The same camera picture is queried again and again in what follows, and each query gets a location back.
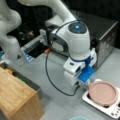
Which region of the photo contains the white and blue gripper body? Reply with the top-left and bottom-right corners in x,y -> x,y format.
63,49 -> 97,86

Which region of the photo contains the silver toaster oven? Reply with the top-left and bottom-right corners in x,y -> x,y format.
73,10 -> 118,69

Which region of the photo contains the wooden shelf cabinet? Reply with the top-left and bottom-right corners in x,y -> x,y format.
0,67 -> 44,120

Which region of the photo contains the teal bowl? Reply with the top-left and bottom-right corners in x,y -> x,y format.
69,117 -> 87,120

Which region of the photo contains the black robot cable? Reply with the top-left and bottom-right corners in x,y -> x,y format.
44,23 -> 79,98

